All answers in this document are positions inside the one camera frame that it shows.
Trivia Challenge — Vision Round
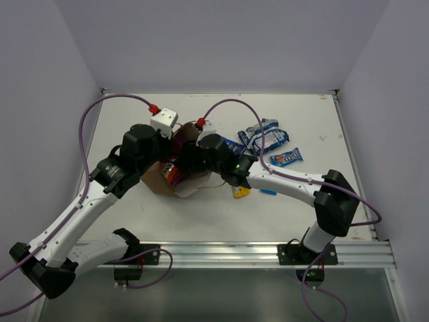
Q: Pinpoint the magenta snack wrapper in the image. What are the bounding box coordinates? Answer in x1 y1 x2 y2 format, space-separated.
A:
172 132 185 153

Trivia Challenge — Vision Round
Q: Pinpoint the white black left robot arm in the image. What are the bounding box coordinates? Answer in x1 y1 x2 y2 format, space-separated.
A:
9 124 172 299

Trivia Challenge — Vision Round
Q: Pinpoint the light blue snack bar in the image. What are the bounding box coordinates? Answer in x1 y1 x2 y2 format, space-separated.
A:
260 189 277 196

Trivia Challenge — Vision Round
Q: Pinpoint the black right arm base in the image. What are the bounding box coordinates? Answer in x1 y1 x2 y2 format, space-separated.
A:
277 239 339 286

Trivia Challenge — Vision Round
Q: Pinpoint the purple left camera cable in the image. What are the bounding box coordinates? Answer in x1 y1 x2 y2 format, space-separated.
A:
0 93 159 316

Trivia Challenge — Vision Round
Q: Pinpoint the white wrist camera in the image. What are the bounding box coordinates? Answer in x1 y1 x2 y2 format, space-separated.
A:
149 108 178 140
195 117 216 142

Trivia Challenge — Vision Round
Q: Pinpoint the blue white snack bag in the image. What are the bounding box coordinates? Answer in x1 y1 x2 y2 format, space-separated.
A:
237 118 290 156

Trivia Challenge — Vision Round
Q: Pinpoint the blue candy packet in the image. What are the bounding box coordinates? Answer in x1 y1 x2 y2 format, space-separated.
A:
270 148 304 167

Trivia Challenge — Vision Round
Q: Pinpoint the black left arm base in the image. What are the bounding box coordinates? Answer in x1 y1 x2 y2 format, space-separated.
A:
113 244 160 284

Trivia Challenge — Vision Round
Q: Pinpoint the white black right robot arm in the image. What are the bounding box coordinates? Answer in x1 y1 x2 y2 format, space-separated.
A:
175 134 359 264

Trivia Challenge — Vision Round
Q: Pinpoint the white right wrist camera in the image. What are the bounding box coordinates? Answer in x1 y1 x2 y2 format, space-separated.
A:
195 117 216 142

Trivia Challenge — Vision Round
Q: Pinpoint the dark blue snack packet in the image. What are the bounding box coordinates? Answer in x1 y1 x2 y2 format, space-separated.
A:
223 137 246 156

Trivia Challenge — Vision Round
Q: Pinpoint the yellow snack packet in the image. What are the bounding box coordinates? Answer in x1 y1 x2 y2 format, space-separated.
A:
231 186 251 199

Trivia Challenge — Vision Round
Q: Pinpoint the brown paper bag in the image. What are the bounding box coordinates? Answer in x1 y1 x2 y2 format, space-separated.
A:
141 121 225 198

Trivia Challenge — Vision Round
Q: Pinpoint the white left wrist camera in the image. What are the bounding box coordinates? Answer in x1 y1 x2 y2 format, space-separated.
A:
149 108 178 140

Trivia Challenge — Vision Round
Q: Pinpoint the aluminium mounting rail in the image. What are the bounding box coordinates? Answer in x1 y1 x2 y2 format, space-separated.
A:
97 239 398 269

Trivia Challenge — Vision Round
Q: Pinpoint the orange snack packet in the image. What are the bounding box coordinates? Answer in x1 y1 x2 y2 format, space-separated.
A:
160 162 178 182

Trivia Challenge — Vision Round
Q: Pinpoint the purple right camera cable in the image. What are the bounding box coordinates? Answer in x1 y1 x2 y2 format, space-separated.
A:
196 99 383 322

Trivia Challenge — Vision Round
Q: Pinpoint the purple camera cable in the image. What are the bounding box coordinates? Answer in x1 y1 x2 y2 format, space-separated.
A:
0 93 159 316
196 99 383 322

